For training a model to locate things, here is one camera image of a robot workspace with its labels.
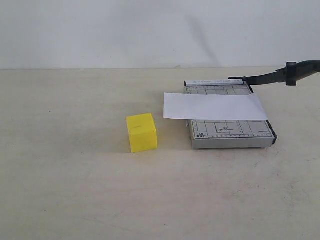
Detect yellow foam cube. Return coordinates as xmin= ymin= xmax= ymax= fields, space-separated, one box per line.
xmin=126 ymin=113 xmax=158 ymax=153

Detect white paper strip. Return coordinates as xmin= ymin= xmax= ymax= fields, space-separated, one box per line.
xmin=163 ymin=93 xmax=268 ymax=121

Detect grey paper cutter base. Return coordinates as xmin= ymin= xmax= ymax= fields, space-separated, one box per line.
xmin=184 ymin=77 xmax=278 ymax=149

